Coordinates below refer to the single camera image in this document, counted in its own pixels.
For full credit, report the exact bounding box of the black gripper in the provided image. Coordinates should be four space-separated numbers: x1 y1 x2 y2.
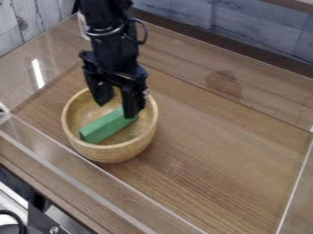
78 26 148 119

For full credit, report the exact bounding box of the green rectangular block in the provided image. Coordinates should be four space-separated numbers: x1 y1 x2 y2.
77 106 137 144

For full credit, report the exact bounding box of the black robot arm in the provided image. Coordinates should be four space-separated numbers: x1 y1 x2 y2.
77 0 148 119

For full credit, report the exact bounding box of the round wooden bowl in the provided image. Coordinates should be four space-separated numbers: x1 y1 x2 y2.
61 89 157 164

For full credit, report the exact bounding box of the black cable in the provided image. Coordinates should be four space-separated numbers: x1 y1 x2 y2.
120 17 149 46

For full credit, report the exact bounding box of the clear acrylic tray wall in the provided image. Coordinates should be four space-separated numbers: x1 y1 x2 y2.
0 18 313 234

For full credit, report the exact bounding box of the black metal table bracket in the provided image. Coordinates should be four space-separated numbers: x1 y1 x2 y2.
26 194 61 234

